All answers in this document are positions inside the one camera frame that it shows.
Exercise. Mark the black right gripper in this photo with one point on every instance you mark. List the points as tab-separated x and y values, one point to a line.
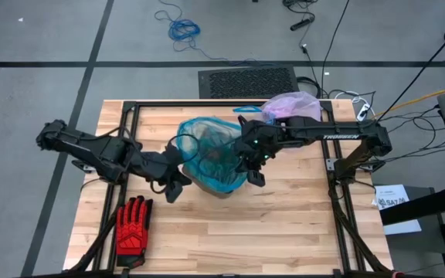
257	146

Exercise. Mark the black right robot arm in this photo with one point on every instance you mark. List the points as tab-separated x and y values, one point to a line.
342	131

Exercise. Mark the black perforated computer case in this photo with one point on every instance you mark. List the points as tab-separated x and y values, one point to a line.
245	83

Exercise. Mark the white printed paper sheet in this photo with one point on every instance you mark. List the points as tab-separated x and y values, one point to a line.
396	216

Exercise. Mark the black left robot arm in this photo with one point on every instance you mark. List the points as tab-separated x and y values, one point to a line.
91	150

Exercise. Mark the black metal rig frame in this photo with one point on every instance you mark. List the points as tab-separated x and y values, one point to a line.
187	103

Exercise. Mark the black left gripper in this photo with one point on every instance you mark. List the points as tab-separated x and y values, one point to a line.
164	166

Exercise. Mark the red work glove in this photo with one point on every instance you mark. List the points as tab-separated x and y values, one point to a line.
131	231

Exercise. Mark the silver bracket plate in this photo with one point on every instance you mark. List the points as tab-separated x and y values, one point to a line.
331	164

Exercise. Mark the pale pink trash bag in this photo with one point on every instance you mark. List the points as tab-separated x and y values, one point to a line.
296	106

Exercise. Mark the black power strip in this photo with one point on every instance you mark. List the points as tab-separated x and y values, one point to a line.
303	23

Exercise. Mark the white power strip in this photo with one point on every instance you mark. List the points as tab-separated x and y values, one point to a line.
362	112

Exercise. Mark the black side table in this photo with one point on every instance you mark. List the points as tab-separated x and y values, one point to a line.
419	206

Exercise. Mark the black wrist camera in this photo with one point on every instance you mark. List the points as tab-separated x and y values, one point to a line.
256	178
173	192

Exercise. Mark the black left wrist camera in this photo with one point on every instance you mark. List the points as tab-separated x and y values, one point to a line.
173	192

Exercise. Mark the teal trash bag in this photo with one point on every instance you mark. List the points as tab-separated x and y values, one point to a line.
207	181

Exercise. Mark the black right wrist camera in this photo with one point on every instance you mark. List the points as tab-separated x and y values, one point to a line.
256	178

